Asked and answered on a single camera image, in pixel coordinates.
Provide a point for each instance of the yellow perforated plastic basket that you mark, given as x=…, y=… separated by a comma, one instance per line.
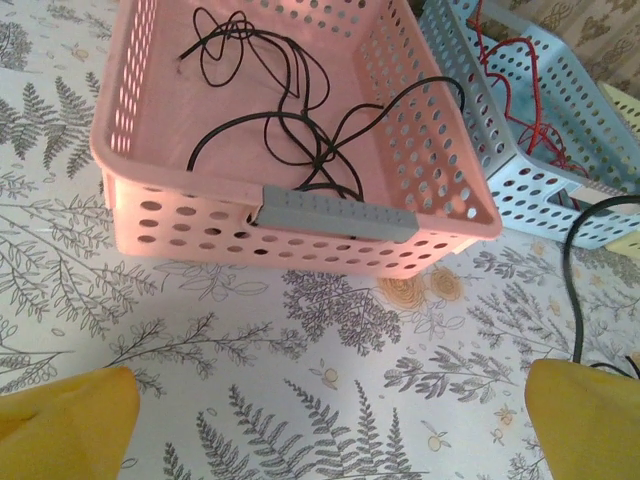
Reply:
x=625, y=107

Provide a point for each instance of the floral patterned table cover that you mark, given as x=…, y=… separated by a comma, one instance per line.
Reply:
x=300, y=350

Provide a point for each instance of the pink perforated plastic basket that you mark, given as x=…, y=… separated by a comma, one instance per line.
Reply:
x=165, y=150

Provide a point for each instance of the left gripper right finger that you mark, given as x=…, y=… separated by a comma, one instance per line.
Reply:
x=590, y=425

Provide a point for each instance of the blue perforated plastic basket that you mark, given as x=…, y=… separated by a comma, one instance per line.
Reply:
x=520, y=190

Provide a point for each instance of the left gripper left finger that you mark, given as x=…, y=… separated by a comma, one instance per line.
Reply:
x=60, y=430

